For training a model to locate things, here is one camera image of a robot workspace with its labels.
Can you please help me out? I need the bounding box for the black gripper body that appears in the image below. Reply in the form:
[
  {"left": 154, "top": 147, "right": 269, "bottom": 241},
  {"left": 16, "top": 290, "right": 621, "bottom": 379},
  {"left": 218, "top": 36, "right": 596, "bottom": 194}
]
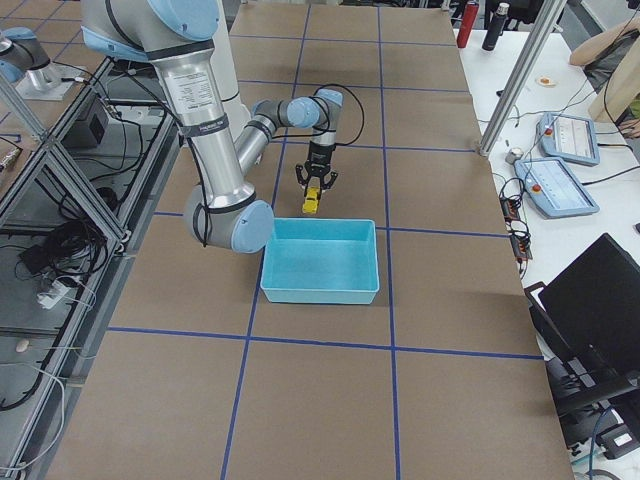
[{"left": 303, "top": 141, "right": 336, "bottom": 186}]

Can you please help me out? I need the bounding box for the yellow beetle toy car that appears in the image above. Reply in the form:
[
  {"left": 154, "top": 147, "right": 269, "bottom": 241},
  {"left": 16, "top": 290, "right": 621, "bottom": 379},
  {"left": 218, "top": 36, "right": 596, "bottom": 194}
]
[{"left": 302, "top": 186, "right": 322, "bottom": 215}]

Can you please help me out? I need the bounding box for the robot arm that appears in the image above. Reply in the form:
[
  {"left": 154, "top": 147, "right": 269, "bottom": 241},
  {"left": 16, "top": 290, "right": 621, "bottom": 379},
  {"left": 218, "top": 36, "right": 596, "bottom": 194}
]
[{"left": 81, "top": 1, "right": 343, "bottom": 253}]

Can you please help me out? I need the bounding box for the light blue plastic bin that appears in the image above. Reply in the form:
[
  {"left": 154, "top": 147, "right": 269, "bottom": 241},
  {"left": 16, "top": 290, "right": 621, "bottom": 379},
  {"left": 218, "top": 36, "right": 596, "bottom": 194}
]
[{"left": 260, "top": 218, "right": 380, "bottom": 305}]

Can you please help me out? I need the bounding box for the small silver cylinder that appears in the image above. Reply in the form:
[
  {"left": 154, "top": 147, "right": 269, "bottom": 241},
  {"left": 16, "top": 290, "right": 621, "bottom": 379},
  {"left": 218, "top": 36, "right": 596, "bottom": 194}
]
[{"left": 505, "top": 147, "right": 524, "bottom": 165}]

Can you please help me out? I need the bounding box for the red cylinder bottle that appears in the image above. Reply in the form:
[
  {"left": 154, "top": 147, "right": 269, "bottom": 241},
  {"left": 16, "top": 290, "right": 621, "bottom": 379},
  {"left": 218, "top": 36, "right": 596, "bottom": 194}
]
[{"left": 456, "top": 0, "right": 479, "bottom": 49}]

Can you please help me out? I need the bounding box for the black bottle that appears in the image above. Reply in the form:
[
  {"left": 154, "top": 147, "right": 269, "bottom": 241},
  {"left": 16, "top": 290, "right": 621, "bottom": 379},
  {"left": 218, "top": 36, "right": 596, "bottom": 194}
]
[{"left": 482, "top": 2, "right": 510, "bottom": 51}]

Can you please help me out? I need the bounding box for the near teach pendant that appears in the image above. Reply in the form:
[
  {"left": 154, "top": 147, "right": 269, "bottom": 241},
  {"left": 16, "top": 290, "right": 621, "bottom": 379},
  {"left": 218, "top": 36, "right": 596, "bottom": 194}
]
[{"left": 513, "top": 157, "right": 600, "bottom": 219}]

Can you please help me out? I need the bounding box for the teach pendant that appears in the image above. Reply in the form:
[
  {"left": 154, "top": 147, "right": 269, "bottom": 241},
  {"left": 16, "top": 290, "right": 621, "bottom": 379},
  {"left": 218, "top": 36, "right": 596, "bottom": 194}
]
[
  {"left": 513, "top": 157, "right": 600, "bottom": 219},
  {"left": 536, "top": 111, "right": 600, "bottom": 166}
]

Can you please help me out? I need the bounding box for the far teach pendant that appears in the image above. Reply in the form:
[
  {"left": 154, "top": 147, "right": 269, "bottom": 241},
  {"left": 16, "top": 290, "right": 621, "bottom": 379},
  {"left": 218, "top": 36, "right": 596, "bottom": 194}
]
[{"left": 536, "top": 111, "right": 600, "bottom": 166}]

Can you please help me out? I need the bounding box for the black laptop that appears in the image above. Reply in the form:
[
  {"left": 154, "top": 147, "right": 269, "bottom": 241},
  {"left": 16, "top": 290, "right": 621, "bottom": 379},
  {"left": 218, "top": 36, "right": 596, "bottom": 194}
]
[{"left": 529, "top": 232, "right": 640, "bottom": 376}]

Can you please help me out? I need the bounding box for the seated person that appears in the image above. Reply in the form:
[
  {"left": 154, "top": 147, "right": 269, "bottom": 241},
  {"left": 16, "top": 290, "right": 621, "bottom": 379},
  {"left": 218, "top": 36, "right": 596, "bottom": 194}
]
[{"left": 569, "top": 18, "right": 639, "bottom": 92}]

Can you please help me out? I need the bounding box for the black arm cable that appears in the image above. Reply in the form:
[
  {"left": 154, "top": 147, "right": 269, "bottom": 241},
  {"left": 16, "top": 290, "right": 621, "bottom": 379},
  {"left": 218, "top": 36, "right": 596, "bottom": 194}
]
[{"left": 272, "top": 84, "right": 365, "bottom": 149}]

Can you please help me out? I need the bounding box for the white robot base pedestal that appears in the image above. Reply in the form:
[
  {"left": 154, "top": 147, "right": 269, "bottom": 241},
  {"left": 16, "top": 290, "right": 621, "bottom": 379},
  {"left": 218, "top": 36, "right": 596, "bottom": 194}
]
[{"left": 210, "top": 0, "right": 251, "bottom": 140}]

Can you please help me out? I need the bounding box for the aluminium frame post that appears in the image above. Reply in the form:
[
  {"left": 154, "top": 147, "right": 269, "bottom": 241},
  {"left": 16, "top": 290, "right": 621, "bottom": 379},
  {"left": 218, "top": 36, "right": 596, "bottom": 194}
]
[{"left": 478, "top": 0, "right": 567, "bottom": 157}]

